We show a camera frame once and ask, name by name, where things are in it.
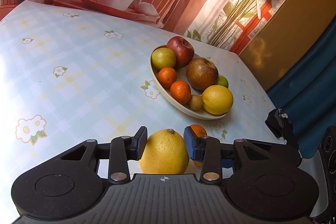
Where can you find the red apple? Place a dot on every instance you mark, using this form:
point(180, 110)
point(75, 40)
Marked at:
point(181, 52)

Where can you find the beige plate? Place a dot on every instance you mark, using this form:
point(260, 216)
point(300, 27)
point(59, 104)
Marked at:
point(162, 91)

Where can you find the yellow board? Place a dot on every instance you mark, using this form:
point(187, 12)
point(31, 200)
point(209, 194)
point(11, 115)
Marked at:
point(288, 37)

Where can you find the large yellow grapefruit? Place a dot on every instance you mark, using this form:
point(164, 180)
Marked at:
point(164, 153)

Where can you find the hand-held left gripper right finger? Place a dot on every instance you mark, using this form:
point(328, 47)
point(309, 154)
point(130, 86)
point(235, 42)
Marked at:
point(190, 145)

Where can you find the dark brownish-red apple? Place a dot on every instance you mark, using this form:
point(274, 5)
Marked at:
point(202, 73)

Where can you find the person's right hand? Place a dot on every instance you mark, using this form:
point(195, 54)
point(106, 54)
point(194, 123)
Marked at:
point(281, 124)

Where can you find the green round fruit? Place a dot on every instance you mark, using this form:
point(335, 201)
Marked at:
point(223, 81)

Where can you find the dark blue cloth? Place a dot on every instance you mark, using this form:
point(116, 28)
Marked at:
point(309, 87)

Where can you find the small tangerine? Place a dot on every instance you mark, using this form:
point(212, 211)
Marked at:
point(180, 92)
point(167, 77)

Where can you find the yellow lemon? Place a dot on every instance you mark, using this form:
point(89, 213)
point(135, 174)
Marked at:
point(218, 99)

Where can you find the yellow-green round fruit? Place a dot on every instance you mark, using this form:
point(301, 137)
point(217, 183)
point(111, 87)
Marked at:
point(163, 58)

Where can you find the small brown round fruit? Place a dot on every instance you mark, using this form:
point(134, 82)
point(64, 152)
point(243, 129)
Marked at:
point(196, 102)

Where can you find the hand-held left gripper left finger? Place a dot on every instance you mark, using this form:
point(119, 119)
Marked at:
point(140, 144)

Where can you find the orange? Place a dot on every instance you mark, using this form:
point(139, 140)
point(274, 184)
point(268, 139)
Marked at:
point(199, 130)

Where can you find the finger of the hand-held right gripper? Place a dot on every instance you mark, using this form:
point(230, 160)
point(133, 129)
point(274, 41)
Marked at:
point(227, 163)

